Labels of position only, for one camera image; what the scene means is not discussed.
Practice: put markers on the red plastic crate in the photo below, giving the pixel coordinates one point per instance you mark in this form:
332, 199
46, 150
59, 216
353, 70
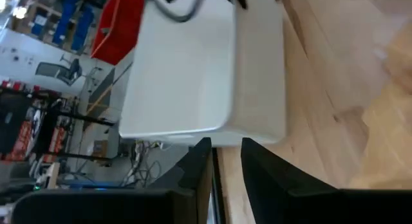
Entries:
119, 27

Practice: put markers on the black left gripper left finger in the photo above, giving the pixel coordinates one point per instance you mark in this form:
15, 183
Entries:
180, 204

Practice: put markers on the small cardboard box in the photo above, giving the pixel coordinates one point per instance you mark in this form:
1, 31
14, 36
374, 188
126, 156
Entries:
99, 148

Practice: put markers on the black equipment rack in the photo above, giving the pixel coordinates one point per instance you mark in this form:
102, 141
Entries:
19, 121

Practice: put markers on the black aluminium table frame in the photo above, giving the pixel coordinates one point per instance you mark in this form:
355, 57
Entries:
217, 185

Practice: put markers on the blue storage bin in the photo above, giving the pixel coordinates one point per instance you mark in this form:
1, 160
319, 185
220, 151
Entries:
82, 27
66, 18

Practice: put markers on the black office chair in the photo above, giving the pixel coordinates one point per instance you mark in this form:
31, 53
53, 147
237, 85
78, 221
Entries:
61, 71

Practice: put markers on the wooden storage shelf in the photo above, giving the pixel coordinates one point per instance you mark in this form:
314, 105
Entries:
48, 11

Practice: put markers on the white plastic bin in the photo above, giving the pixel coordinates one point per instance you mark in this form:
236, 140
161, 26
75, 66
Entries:
186, 72

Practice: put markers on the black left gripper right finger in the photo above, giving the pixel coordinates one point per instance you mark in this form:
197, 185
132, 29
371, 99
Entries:
289, 201

